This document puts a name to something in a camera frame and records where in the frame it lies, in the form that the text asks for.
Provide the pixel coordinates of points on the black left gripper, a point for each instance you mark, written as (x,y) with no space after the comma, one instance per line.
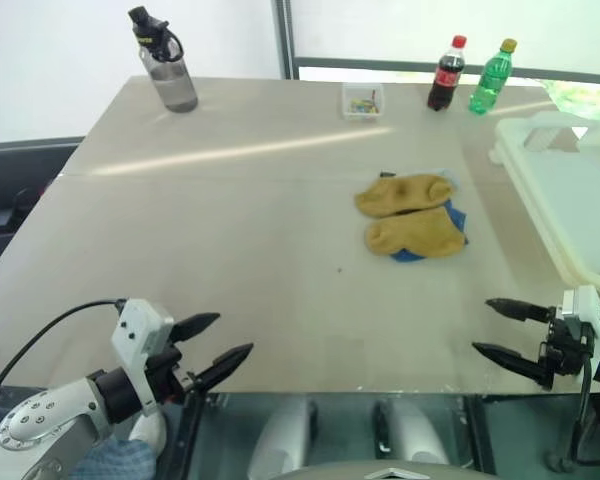
(167,370)

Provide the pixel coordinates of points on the dark grey cloth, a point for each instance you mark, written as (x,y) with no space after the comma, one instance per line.
(386,174)

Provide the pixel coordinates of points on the blue plaid trouser leg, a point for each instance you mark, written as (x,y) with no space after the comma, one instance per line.
(115,462)

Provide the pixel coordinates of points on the silver rounded leg shell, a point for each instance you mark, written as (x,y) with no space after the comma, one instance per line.
(280,440)
(415,440)

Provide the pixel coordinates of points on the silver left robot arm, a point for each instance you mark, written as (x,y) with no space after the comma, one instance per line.
(40,420)

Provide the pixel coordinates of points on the black couch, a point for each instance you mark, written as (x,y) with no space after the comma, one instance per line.
(20,200)

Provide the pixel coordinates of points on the clear plastic box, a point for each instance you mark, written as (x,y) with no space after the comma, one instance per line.
(350,100)

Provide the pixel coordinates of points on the white plastic bin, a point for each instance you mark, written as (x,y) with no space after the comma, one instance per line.
(580,210)

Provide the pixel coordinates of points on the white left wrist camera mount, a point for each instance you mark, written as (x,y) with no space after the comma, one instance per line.
(137,330)

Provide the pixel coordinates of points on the yellow sock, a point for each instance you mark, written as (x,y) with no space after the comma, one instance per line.
(420,235)
(400,195)

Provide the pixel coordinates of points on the cola bottle red cap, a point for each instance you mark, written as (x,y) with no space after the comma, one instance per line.
(445,75)

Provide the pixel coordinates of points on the colourful small clips pile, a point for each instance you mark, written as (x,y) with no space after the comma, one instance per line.
(362,104)

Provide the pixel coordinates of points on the grey robot torso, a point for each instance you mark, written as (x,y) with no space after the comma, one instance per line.
(330,472)

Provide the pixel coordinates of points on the grey water bottle black lid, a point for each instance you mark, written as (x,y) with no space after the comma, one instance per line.
(172,80)

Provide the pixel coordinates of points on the green soda bottle yellow cap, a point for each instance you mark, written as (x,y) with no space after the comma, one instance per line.
(490,85)

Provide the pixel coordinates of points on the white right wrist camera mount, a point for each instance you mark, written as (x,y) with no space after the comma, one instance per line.
(587,302)

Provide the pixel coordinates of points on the blue sock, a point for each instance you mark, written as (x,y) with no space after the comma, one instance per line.
(457,216)

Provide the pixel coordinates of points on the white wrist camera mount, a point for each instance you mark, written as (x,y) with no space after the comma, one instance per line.
(137,330)
(587,302)

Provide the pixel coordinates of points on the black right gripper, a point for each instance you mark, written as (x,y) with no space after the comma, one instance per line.
(567,345)

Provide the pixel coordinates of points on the black table frame bar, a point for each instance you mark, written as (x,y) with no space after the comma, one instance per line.
(191,435)
(480,435)

